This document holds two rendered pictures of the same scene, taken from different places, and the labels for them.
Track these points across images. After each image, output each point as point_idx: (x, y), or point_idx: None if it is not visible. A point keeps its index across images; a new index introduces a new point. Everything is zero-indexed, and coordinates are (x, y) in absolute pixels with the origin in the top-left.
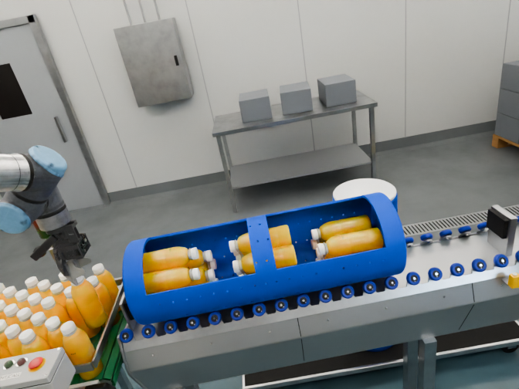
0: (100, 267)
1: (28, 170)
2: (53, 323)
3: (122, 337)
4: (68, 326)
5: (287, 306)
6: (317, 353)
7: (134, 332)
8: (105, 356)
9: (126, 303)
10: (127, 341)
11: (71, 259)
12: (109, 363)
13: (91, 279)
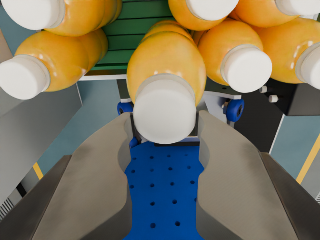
0: (315, 87)
1: None
2: (15, 21)
3: (120, 108)
4: (13, 88)
5: None
6: None
7: None
8: (118, 55)
9: (154, 145)
10: (118, 113)
11: (196, 215)
12: (104, 67)
13: (242, 77)
